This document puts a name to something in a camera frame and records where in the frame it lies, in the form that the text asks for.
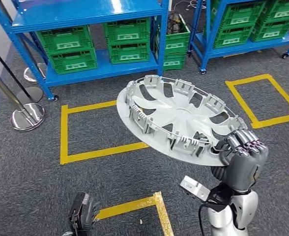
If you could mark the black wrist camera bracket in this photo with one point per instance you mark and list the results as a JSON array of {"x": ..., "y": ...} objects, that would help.
[{"x": 218, "y": 198}]

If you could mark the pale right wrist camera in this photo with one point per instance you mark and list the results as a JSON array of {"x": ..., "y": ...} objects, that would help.
[{"x": 195, "y": 189}]

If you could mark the black stanchion post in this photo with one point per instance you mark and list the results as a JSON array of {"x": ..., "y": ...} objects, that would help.
[{"x": 32, "y": 94}]

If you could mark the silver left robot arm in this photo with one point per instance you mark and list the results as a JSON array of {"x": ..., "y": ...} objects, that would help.
[{"x": 67, "y": 234}]

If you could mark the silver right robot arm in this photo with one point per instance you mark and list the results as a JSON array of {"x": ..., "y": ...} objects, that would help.
[{"x": 242, "y": 208}]

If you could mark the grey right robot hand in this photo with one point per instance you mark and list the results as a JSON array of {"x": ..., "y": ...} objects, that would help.
[{"x": 242, "y": 169}]

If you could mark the grey plastic wheel hubcap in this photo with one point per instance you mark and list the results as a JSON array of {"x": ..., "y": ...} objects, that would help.
[{"x": 181, "y": 120}]

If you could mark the blue metal shelf rack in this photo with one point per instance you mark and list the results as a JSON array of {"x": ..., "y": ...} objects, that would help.
[
  {"x": 85, "y": 11},
  {"x": 233, "y": 50}
]

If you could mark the dark left robot hand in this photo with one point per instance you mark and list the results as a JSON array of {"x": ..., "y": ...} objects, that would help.
[{"x": 89, "y": 216}]

